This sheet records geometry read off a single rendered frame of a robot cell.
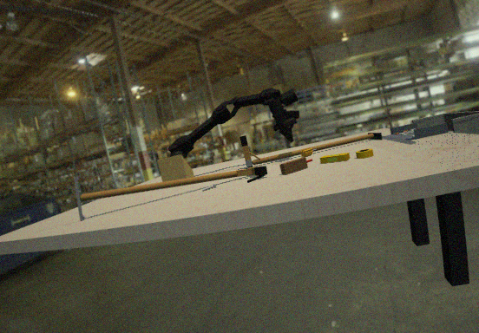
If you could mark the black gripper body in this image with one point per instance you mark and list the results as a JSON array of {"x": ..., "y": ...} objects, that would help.
[{"x": 281, "y": 119}]

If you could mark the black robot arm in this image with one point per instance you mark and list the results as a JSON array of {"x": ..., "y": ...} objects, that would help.
[{"x": 271, "y": 97}]

